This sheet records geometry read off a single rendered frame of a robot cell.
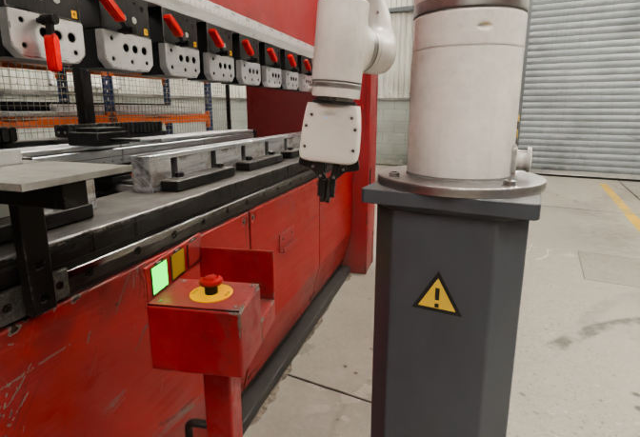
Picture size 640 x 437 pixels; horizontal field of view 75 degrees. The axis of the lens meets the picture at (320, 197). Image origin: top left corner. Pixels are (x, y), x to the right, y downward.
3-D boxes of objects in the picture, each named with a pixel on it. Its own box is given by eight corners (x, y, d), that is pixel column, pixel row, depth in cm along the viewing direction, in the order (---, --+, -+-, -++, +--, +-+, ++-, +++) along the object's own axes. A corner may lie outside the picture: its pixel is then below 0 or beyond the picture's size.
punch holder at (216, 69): (210, 79, 126) (207, 21, 123) (186, 80, 129) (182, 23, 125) (234, 82, 140) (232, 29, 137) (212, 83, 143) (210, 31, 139)
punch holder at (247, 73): (242, 83, 145) (240, 32, 141) (220, 84, 147) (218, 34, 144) (261, 85, 159) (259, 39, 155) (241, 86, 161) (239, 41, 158)
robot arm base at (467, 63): (544, 176, 54) (561, 26, 51) (548, 207, 38) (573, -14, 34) (402, 168, 63) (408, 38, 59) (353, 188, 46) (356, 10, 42)
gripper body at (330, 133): (301, 91, 67) (296, 160, 70) (364, 97, 66) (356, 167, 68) (310, 93, 75) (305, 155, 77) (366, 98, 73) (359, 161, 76)
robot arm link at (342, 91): (304, 78, 66) (303, 98, 67) (359, 83, 65) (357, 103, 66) (313, 82, 75) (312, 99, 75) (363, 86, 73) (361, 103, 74)
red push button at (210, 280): (218, 302, 69) (216, 282, 68) (195, 301, 69) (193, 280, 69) (227, 292, 73) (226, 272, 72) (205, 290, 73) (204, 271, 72)
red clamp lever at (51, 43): (57, 70, 74) (50, 12, 72) (40, 71, 75) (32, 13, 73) (66, 71, 75) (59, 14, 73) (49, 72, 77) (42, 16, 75)
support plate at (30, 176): (22, 192, 49) (20, 184, 49) (-119, 181, 57) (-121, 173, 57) (132, 170, 66) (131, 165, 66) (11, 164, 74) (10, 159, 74)
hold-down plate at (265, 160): (249, 170, 145) (249, 162, 145) (235, 170, 147) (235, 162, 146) (283, 161, 173) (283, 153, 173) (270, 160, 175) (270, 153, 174)
